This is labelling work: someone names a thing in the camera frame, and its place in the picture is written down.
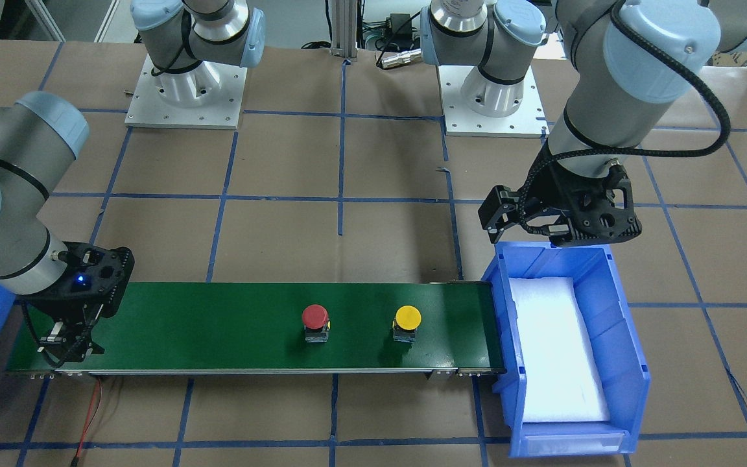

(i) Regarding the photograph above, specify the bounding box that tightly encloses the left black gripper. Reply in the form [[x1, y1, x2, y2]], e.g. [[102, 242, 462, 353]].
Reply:
[[479, 162, 626, 247]]

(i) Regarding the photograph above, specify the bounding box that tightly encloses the yellow push button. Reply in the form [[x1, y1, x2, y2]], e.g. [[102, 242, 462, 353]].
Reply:
[[392, 305, 423, 343]]

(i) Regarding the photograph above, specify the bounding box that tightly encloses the red push button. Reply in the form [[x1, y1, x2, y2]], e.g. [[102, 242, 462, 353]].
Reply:
[[302, 304, 330, 343]]

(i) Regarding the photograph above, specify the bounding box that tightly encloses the blue source bin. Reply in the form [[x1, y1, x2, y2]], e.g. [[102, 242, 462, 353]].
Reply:
[[483, 242, 651, 458]]

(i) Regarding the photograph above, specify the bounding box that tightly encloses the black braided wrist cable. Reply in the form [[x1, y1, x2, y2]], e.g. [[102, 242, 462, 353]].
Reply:
[[517, 0, 732, 235]]

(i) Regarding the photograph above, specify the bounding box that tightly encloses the black power adapter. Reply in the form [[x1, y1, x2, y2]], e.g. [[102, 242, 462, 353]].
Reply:
[[385, 13, 413, 41]]

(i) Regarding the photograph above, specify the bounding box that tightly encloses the red black power wire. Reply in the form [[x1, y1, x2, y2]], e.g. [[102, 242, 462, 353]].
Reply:
[[74, 377, 104, 460]]

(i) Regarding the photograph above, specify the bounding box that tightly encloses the aluminium frame post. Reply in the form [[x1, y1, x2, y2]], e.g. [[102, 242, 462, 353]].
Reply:
[[326, 1, 361, 62]]

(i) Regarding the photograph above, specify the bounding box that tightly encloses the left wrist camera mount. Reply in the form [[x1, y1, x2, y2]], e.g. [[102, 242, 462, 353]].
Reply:
[[550, 160, 643, 247]]

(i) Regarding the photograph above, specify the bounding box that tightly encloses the green conveyor belt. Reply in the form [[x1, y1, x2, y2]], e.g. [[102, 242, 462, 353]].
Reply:
[[5, 267, 507, 381]]

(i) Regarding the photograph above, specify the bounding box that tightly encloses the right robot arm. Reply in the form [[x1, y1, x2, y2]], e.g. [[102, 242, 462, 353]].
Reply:
[[0, 1, 267, 368]]

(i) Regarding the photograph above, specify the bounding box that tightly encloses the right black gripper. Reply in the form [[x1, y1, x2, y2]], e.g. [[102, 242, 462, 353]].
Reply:
[[27, 243, 136, 364]]

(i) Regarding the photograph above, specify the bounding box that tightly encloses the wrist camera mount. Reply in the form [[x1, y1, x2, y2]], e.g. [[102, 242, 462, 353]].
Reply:
[[51, 242, 136, 318], [550, 160, 643, 247]]

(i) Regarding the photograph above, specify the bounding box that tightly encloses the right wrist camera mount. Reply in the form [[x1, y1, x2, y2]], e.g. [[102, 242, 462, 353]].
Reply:
[[51, 242, 136, 318]]

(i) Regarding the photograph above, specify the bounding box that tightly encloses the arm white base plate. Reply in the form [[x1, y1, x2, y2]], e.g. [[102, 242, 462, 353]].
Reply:
[[438, 66, 549, 138], [124, 57, 248, 130]]

